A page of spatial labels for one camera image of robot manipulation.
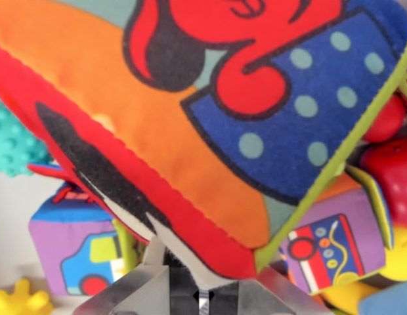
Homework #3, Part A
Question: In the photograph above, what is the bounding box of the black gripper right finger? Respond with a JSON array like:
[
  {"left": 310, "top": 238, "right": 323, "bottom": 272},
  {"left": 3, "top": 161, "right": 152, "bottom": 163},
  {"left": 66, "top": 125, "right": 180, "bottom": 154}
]
[{"left": 206, "top": 266, "right": 335, "bottom": 315}]

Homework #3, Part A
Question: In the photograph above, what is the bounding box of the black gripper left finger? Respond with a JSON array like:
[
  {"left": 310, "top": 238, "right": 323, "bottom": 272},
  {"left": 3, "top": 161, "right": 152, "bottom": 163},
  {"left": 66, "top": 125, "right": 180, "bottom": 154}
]
[{"left": 74, "top": 236, "right": 201, "bottom": 315}]

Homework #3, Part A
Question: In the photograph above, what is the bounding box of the fabric cube with red airplane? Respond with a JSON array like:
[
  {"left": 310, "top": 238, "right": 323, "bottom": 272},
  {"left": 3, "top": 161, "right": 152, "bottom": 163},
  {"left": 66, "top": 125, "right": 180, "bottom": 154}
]
[{"left": 0, "top": 0, "right": 407, "bottom": 284}]

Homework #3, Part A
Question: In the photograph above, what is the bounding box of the yellow banana toy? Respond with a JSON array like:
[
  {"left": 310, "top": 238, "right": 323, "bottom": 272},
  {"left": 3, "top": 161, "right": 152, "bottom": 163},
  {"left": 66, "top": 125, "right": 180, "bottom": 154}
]
[{"left": 316, "top": 282, "right": 380, "bottom": 312}]

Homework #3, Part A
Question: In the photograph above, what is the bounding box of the purple fabric cube fire truck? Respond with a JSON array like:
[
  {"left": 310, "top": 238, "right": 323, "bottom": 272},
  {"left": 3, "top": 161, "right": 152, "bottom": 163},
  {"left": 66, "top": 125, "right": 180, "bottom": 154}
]
[{"left": 272, "top": 165, "right": 395, "bottom": 295}]

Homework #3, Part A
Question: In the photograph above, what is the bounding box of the purple fabric cube blue truck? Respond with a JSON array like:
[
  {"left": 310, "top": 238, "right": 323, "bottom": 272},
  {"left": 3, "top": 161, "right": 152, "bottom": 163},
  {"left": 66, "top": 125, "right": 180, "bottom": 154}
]
[{"left": 27, "top": 163, "right": 134, "bottom": 297}]

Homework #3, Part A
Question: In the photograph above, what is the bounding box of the light blue fabric cube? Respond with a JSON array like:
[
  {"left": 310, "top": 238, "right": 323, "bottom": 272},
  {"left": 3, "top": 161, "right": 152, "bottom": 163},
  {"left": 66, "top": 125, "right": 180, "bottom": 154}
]
[{"left": 358, "top": 288, "right": 407, "bottom": 315}]

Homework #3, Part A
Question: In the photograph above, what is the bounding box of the yellow spiky rubber ball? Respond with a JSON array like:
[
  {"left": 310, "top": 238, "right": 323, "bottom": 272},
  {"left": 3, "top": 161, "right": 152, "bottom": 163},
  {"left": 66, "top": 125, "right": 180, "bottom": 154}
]
[{"left": 0, "top": 278, "right": 55, "bottom": 315}]

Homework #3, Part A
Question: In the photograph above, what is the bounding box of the yellow smooth ball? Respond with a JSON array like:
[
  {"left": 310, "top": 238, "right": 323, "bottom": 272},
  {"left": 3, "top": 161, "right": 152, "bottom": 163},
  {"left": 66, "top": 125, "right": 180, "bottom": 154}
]
[{"left": 377, "top": 224, "right": 407, "bottom": 282}]

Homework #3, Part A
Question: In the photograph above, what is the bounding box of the large red glossy ball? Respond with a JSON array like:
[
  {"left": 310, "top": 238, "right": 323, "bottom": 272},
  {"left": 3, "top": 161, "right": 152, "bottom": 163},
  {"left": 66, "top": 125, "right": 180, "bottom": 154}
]
[{"left": 359, "top": 137, "right": 407, "bottom": 227}]

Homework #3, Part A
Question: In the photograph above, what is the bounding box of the teal bumpy rubber ball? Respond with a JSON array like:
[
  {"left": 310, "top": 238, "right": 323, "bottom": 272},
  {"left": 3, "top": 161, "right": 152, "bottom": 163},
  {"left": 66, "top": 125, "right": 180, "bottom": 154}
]
[{"left": 0, "top": 100, "right": 53, "bottom": 178}]

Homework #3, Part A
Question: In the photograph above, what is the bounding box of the small red ball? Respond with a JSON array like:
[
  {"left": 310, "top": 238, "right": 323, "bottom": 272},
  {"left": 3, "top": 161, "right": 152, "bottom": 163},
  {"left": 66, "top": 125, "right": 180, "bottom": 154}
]
[{"left": 364, "top": 94, "right": 407, "bottom": 142}]

